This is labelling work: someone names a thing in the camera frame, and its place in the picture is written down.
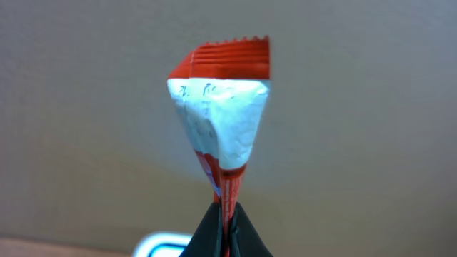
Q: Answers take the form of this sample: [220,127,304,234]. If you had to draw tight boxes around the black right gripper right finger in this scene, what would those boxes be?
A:
[228,203,273,257]

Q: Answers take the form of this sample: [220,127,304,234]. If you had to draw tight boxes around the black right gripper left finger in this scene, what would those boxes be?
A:
[179,203,223,257]

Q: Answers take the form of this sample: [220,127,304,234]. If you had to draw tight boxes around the red stick sachet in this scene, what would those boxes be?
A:
[167,36,271,256]

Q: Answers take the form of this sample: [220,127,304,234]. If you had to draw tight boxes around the white barcode scanner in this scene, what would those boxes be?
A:
[131,232,192,257]

